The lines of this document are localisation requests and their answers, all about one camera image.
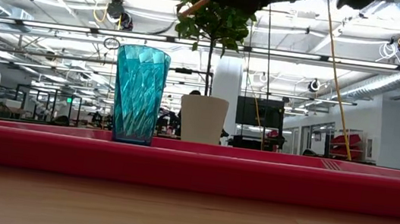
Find fork with wooden handle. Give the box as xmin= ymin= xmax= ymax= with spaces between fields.
xmin=178 ymin=0 xmax=212 ymax=23

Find teal faceted plastic cup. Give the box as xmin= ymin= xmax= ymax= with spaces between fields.
xmin=106 ymin=43 xmax=173 ymax=149

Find red plastic tray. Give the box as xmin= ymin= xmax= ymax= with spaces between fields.
xmin=0 ymin=117 xmax=400 ymax=219

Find green leafy plant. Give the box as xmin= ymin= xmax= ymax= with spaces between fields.
xmin=166 ymin=0 xmax=260 ymax=103

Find white column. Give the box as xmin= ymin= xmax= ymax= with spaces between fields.
xmin=206 ymin=55 xmax=245 ymax=147

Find white plant pot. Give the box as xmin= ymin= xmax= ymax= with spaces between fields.
xmin=175 ymin=93 xmax=231 ymax=147

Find red storage bins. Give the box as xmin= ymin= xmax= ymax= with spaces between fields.
xmin=328 ymin=131 xmax=365 ymax=160

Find black metal rack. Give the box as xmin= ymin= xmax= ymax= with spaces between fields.
xmin=14 ymin=84 xmax=84 ymax=127

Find thin black hanging cable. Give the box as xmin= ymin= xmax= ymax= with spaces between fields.
xmin=250 ymin=4 xmax=281 ymax=151

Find black hanging cable loop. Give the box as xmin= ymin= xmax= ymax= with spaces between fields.
xmin=102 ymin=36 xmax=121 ymax=52

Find yellow cable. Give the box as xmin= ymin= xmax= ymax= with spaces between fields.
xmin=307 ymin=0 xmax=372 ymax=161

